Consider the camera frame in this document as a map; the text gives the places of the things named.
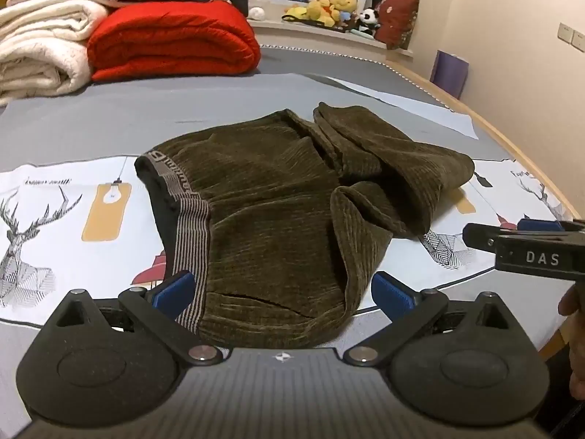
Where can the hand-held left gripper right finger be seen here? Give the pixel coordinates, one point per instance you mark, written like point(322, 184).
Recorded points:
point(390, 292)

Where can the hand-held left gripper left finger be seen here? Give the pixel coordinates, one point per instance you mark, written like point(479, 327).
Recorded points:
point(176, 290)

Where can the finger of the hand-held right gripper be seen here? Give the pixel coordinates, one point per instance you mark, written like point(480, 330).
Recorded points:
point(480, 238)
point(539, 225)

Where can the person's right forearm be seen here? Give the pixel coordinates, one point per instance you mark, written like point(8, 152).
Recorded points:
point(578, 366)

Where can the person's right hand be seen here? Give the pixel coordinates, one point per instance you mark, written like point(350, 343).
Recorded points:
point(572, 299)

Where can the deer print bed sheet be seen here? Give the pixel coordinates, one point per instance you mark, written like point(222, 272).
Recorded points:
point(45, 201)

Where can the purple box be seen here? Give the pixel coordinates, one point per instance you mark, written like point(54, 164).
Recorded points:
point(450, 73)

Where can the red floral cushion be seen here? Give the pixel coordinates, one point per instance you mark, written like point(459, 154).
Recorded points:
point(396, 20)

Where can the panda plush toy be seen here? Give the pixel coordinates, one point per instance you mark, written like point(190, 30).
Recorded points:
point(368, 20)

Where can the red folded blanket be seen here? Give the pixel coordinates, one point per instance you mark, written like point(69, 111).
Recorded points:
point(173, 41)

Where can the yellow round plush toy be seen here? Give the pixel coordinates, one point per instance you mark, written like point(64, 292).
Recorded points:
point(345, 1)

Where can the cream folded blanket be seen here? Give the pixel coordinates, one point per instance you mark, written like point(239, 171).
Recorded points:
point(41, 50)

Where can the yellow bear plush toy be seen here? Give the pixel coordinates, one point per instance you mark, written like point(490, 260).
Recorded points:
point(320, 9)

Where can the white plush toy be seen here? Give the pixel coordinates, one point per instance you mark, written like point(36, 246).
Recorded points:
point(258, 0)

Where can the wooden bed frame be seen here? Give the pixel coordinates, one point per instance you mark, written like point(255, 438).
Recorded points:
point(502, 141)

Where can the white wall switch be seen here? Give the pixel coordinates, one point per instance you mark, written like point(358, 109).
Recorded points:
point(579, 42)
point(566, 33)

